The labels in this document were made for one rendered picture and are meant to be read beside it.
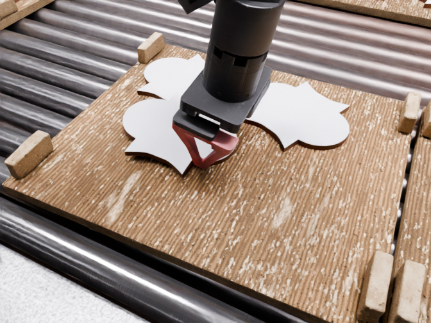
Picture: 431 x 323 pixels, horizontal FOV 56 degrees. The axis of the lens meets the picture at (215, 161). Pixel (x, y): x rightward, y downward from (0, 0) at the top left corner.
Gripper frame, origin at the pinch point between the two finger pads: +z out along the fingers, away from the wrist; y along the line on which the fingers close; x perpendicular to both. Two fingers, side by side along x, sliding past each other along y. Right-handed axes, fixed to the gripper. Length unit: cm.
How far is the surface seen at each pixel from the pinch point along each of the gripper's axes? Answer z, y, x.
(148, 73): 3.6, -9.7, -14.6
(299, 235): -1.8, 8.3, 13.0
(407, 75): 0.0, -29.5, 20.9
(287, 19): 5.1, -40.5, -1.8
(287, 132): -1.1, -5.2, 7.6
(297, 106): -0.8, -11.0, 7.2
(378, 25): 1.8, -44.9, 14.4
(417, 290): -6.6, 11.5, 22.8
